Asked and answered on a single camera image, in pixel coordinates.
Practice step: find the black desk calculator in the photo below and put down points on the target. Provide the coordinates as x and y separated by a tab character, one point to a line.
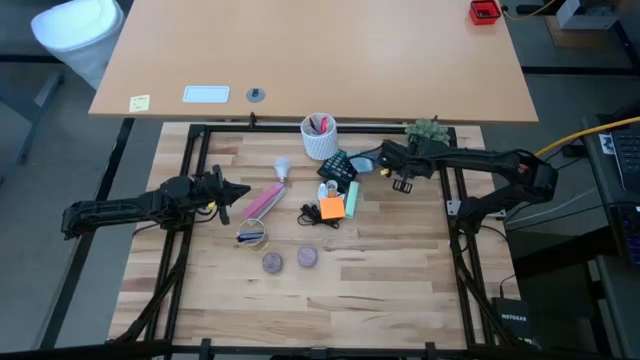
339	170

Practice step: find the white trash bin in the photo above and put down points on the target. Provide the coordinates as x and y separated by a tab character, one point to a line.
80	35

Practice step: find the black Netgear network switch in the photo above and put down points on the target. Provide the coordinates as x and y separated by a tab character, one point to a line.
512	317

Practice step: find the yellow sticky note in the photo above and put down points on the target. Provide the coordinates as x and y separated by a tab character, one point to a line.
139	103

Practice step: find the potted green succulent plant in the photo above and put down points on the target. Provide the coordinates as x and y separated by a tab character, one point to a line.
427	130

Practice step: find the pink patterned candle tin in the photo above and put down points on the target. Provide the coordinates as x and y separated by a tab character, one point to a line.
307	256

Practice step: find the mint green stapler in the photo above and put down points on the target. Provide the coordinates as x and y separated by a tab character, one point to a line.
352	200

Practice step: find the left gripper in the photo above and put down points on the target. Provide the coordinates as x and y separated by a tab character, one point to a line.
207	192

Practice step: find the red plastic box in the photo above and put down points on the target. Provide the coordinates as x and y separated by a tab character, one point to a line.
484	12

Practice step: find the orange sticky note pad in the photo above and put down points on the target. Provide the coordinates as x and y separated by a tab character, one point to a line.
332	208

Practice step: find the white rectangular desk plate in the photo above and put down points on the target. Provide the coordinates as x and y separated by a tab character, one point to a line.
206	94

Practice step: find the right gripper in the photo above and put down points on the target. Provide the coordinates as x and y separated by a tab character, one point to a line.
417	160

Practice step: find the black backlit keyboard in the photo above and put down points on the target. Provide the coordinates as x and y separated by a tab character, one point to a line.
631	235

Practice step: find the pink red marker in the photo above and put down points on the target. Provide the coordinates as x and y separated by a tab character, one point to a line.
323	125

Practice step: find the black laptop keyboard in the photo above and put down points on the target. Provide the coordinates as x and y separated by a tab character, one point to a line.
627	160

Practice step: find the dark purple patterned candle tin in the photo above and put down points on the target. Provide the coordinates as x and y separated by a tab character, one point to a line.
272	263

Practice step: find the white textured pen cup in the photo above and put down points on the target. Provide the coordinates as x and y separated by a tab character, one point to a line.
320	142

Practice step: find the grey cardboard box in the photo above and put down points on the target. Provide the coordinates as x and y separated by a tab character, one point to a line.
585	15

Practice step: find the pink rectangular case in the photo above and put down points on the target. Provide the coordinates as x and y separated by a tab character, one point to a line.
267	201

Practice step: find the grey metal table leg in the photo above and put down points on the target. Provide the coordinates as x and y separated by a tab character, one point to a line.
37	107

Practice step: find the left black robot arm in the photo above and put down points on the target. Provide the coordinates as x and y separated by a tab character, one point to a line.
115	207

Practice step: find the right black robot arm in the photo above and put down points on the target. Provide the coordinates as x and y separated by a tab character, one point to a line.
500	162

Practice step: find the white frosted light bulb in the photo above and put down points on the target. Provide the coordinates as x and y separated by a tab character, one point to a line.
282	167

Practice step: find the dark grey flat bar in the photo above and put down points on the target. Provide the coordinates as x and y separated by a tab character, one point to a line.
250	236

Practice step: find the brown cardboard sheet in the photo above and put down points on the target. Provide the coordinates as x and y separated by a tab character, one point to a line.
565	39

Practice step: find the black aluminium table frame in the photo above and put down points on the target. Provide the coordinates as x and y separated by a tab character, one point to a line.
195	150

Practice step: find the beige wooden desk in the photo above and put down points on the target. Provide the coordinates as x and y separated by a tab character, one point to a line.
310	55

